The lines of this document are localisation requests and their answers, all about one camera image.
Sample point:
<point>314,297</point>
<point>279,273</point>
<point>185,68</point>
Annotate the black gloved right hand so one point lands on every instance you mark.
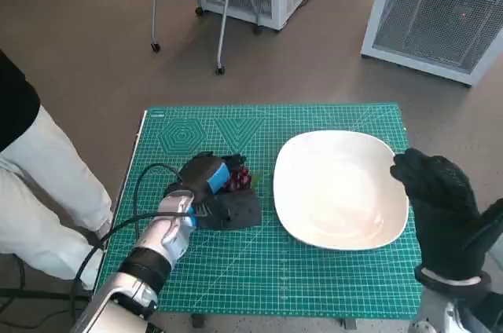
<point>444,211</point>

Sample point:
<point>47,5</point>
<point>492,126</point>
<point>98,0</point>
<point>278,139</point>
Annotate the black left hand blue tape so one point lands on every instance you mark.
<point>198,176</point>

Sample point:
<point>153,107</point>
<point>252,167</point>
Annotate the red toy grape bunch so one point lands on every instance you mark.
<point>240,180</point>

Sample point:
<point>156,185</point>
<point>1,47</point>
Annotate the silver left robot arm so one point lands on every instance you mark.
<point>169,231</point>

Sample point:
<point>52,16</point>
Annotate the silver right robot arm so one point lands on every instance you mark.
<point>452,282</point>

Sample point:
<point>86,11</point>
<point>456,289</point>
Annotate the white square plate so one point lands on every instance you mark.
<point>338,191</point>

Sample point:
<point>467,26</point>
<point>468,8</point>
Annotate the green cutting mat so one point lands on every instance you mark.
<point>255,270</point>

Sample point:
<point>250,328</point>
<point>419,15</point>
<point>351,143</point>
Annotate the white cabinet with mesh panel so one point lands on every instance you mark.
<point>428,23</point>

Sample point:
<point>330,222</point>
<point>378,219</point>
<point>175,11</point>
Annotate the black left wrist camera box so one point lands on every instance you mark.
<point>236,211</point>

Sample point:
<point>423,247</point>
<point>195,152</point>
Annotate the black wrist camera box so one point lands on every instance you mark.
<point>485,313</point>
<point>236,211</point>

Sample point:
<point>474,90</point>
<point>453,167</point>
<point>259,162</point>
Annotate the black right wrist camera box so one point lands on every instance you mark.
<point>485,313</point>

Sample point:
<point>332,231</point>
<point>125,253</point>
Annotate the black table bracket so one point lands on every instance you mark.
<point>348,323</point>
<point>197,320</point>

